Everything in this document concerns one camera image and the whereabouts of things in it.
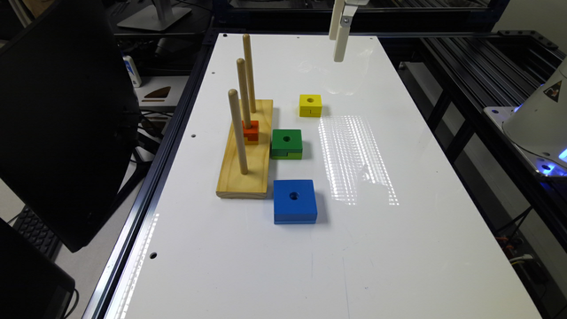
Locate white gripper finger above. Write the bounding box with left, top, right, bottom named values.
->
left=329, top=0, right=345, bottom=40
left=334, top=4, right=357, bottom=62

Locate yellow wooden block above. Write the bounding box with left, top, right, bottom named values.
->
left=299, top=95, right=322, bottom=117

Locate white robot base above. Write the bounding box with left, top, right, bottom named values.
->
left=484, top=62, right=566, bottom=180

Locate green wooden block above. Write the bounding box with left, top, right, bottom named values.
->
left=271, top=129, right=303, bottom=160

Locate orange wooden block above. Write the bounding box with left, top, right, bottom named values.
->
left=242, top=121, right=260, bottom=145

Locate blue wooden block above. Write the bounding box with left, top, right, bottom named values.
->
left=274, top=180, right=318, bottom=224

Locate rear wooden peg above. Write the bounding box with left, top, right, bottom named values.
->
left=243, top=34, right=256, bottom=113

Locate wooden peg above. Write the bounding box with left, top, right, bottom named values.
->
left=237, top=58, right=252, bottom=129
left=228, top=89, right=248, bottom=175
left=243, top=34, right=256, bottom=113

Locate middle wooden peg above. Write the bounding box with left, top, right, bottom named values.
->
left=237, top=58, right=252, bottom=129

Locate front wooden peg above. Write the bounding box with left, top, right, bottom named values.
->
left=228, top=89, right=248, bottom=175

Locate silver monitor stand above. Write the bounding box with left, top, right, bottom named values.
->
left=117, top=0, right=191, bottom=31

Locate wooden peg base board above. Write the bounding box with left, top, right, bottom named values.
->
left=215, top=98, right=275, bottom=200

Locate white blue small device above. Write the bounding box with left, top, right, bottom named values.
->
left=122, top=55, right=142, bottom=88

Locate black computer monitor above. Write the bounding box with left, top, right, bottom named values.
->
left=1, top=0, right=140, bottom=251

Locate black keyboard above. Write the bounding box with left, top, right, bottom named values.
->
left=13, top=206, right=61, bottom=261

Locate black laptop corner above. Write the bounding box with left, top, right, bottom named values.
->
left=1, top=222, right=74, bottom=319

